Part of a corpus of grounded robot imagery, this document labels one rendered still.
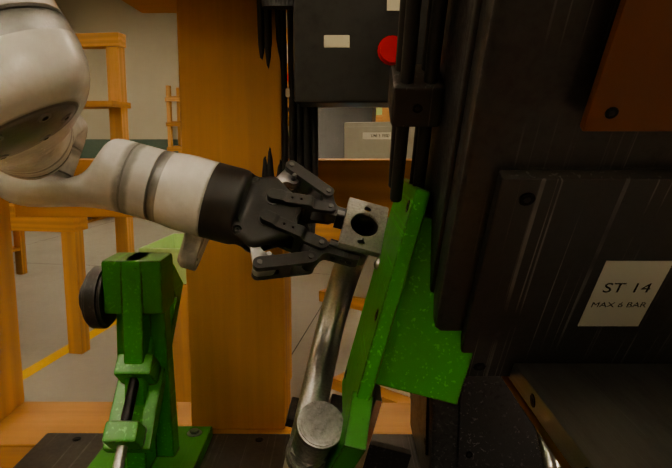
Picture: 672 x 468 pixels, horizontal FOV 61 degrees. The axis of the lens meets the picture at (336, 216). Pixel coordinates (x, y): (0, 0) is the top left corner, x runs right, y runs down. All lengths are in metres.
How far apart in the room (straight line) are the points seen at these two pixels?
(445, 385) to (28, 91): 0.36
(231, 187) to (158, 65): 11.20
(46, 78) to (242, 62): 0.56
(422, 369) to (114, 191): 0.31
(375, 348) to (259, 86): 0.46
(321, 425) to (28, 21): 0.34
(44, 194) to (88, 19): 11.93
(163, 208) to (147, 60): 11.29
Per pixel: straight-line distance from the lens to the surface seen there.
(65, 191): 0.58
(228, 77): 0.81
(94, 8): 12.46
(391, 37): 0.70
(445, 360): 0.48
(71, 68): 0.29
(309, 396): 0.59
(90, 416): 1.02
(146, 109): 11.78
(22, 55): 0.27
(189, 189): 0.54
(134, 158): 0.56
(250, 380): 0.88
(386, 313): 0.44
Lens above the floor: 1.31
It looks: 8 degrees down
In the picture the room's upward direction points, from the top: straight up
